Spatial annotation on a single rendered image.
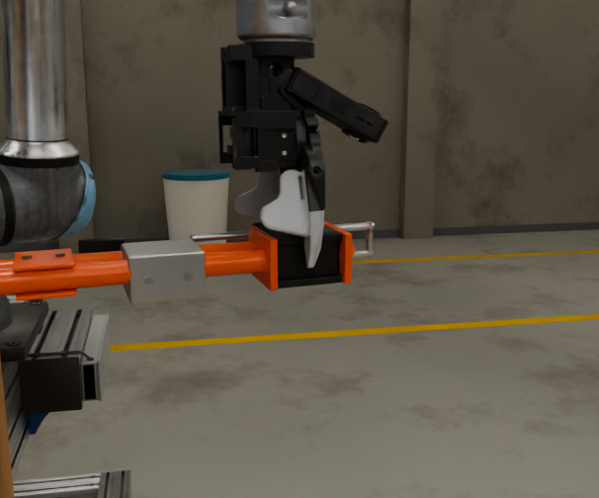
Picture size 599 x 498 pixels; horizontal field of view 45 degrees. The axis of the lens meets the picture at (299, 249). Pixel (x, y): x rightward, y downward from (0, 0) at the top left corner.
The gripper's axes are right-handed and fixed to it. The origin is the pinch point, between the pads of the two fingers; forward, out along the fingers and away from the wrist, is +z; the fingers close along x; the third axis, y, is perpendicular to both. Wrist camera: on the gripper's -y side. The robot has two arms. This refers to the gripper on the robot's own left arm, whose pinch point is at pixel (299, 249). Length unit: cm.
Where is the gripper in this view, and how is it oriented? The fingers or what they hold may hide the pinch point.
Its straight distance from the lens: 73.4
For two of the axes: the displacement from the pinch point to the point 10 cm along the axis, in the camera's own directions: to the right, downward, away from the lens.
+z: 0.1, 9.8, 2.0
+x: 3.4, 1.8, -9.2
